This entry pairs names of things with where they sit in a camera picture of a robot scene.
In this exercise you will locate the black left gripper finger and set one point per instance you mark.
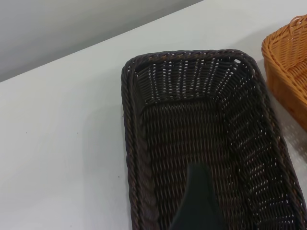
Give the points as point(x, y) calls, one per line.
point(194, 203)

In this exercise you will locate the black wicker basket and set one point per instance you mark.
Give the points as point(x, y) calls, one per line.
point(180, 131)

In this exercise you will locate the orange wicker basket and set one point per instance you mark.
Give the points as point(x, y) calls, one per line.
point(283, 60)

